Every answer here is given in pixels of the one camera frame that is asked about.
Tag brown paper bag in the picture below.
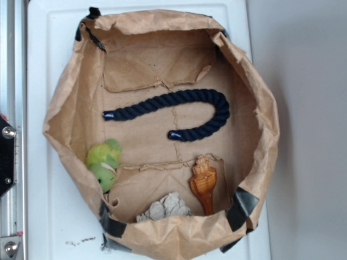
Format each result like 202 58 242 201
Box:
44 10 280 259

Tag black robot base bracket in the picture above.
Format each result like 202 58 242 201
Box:
0 113 16 198

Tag crumpled grey paper ball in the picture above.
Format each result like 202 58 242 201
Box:
136 192 191 223

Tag green plush animal toy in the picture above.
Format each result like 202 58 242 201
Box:
86 139 122 193

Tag dark blue twisted rope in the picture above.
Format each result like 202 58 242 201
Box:
102 89 231 142

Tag brown conch seashell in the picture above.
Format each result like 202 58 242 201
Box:
189 155 217 216

